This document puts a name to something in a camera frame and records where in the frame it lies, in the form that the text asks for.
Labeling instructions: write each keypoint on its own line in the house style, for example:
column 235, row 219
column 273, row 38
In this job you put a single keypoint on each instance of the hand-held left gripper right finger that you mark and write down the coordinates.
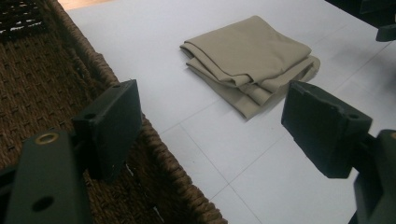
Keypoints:
column 320, row 130

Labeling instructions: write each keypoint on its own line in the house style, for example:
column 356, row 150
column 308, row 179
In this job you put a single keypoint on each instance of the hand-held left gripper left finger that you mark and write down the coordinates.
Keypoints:
column 109, row 130

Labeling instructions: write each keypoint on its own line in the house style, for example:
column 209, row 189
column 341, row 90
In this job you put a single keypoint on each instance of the brown woven basket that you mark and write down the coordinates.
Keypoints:
column 43, row 87

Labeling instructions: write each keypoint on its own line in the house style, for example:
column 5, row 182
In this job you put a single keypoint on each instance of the beige cloth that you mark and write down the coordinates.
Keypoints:
column 249, row 53

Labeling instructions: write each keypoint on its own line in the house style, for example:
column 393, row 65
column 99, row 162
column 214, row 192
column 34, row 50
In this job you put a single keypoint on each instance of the dark patterned cloth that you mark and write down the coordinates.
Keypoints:
column 18, row 18

